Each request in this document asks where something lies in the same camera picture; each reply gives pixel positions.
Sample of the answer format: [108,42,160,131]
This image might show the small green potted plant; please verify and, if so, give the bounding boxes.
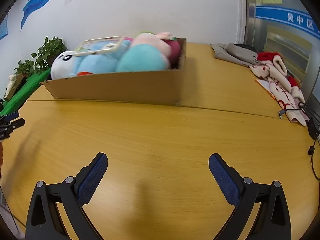
[14,59,35,78]

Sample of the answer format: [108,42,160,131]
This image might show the white plush toy black eye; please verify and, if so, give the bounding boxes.
[50,51,82,80]

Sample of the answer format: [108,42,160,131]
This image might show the blue wall poster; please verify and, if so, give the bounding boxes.
[0,12,9,41]

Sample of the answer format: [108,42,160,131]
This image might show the wooden planter box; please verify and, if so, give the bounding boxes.
[3,74,27,101]

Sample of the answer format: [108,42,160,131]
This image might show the pink plush toy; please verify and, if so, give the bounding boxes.
[134,31,178,67]

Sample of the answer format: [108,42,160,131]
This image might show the black cable blue plug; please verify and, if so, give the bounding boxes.
[278,102,311,118]

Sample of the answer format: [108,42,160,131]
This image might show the green cloth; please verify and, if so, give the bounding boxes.
[0,69,52,117]

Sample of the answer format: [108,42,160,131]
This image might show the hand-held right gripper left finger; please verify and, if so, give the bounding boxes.
[26,152,108,240]

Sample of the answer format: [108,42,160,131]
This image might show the cardboard box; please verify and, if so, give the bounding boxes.
[39,38,187,106]

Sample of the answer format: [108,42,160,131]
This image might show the large green potted plant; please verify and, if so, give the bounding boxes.
[31,36,68,75]

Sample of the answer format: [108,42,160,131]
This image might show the orange edged paper sheet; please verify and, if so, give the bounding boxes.
[255,79,275,98]

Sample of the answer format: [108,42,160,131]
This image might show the white framed toy tablet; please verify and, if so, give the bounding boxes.
[72,35,125,57]

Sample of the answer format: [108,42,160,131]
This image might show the black cable with ferrite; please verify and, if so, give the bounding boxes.
[308,139,320,180]

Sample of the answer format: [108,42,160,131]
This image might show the grey cloth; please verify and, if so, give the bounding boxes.
[211,43,258,67]

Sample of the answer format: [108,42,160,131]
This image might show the metal framed glass door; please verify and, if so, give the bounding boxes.
[244,0,320,110]

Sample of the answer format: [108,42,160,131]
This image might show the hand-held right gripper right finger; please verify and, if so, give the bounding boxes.
[209,153,292,240]

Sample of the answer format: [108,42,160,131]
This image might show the black power adapter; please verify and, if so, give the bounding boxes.
[307,117,320,140]

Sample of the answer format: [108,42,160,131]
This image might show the person's light clothing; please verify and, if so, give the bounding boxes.
[0,200,25,240]

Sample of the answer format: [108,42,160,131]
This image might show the blue wave wall decal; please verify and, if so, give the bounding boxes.
[20,0,68,32]

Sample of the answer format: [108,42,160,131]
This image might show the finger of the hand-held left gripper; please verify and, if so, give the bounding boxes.
[0,119,25,140]
[0,112,20,123]

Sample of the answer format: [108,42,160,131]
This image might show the blue plush toy white belly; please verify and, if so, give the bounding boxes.
[74,40,130,77]

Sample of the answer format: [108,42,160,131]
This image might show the maroon plush toy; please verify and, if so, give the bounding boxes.
[167,39,182,68]

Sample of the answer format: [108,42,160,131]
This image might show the red and white plush toy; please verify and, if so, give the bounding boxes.
[249,52,307,127]

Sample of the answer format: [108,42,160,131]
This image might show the teal plush toy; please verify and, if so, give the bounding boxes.
[115,39,173,72]

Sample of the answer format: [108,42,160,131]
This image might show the blue door banner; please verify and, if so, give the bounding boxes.
[255,5,320,39]

